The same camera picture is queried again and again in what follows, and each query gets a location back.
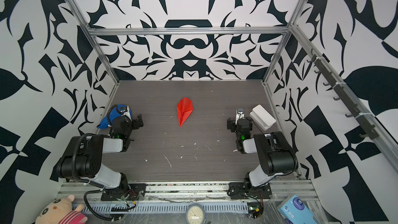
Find red square paper sheet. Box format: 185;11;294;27
177;97;193;127

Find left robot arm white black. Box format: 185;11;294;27
56;114;144;191

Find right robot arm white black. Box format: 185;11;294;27
227;118;298;189

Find blue cloth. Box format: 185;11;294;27
97;104;132;129

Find white rectangular box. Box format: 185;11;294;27
249;105;276;131

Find blue tissue pack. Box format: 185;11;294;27
276;195;320;224

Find round analog clock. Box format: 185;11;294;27
186;204;206;224

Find pink plush toy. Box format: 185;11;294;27
35;195;88;224

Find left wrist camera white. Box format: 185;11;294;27
119;106;132;119

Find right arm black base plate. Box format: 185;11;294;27
227;182;272;200

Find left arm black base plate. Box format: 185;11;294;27
101;183;147;201

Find black cable at left base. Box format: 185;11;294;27
84;189;137;222

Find white slotted cable duct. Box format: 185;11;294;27
91;202;249;215

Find black wall hook rack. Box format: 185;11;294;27
308;53;380;140

